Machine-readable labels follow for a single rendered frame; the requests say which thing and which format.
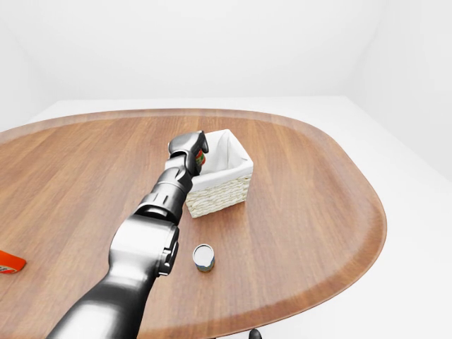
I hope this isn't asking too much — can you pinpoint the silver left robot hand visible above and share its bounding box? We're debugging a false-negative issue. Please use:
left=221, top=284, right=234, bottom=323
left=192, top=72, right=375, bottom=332
left=163, top=130, right=210, bottom=186

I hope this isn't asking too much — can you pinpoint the orange printed food box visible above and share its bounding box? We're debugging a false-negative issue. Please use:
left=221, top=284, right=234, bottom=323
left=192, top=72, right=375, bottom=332
left=0, top=249, right=28, bottom=276

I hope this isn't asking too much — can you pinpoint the white-lined wicker basket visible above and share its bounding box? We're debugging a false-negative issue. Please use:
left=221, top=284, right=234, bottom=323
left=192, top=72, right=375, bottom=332
left=164, top=129, right=255, bottom=220

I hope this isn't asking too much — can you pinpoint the tin with silver lid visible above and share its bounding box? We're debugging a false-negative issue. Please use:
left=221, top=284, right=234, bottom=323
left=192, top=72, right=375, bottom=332
left=192, top=243, right=216, bottom=274

